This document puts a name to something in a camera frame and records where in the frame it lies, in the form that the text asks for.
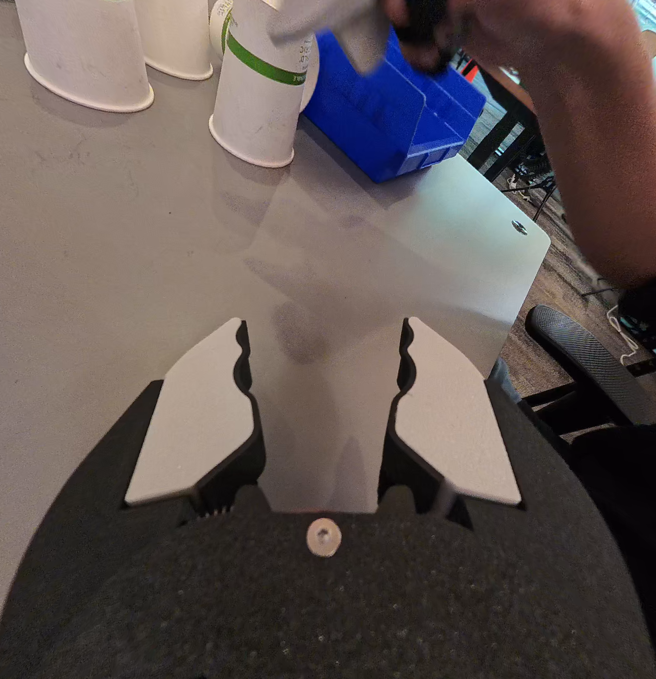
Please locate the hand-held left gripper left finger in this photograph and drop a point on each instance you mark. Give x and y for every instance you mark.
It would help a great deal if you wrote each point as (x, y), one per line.
(195, 424)

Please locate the wooden desk black legs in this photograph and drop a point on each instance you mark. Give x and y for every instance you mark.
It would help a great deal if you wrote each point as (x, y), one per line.
(519, 122)

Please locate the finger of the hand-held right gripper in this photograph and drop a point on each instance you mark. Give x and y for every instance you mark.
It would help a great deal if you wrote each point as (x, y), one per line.
(349, 21)

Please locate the metal table screw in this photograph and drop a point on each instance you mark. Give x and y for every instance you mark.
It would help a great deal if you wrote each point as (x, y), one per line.
(519, 227)

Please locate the black office chair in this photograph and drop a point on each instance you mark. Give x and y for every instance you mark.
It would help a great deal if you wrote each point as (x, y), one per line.
(588, 350)

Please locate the person's right hand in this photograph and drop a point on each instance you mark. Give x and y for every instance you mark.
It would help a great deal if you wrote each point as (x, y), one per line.
(498, 26)

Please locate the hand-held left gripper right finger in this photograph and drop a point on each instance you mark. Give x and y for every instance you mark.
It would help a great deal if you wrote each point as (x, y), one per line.
(455, 424)

